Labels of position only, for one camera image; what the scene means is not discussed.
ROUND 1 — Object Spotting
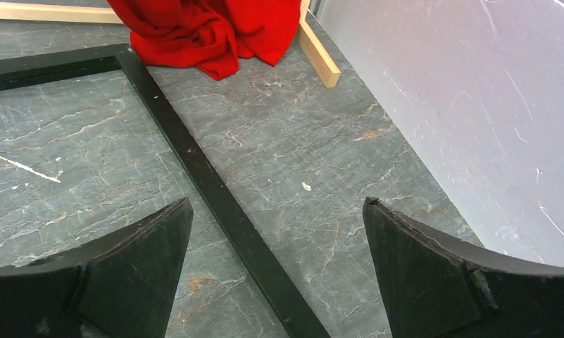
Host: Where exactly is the wooden picture frame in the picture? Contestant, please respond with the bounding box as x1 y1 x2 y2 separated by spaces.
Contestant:
0 44 329 337

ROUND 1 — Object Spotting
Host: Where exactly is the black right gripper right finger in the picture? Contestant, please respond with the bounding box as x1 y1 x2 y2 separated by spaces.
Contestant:
363 197 564 337

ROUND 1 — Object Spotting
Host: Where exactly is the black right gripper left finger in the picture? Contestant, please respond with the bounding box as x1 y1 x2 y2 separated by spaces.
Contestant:
0 198 193 337

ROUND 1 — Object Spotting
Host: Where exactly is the wooden clothes rack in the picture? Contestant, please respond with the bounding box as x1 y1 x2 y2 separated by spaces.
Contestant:
0 1 341 88

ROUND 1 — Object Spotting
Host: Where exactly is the red t-shirt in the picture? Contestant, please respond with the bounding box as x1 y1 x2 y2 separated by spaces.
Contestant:
108 0 301 80

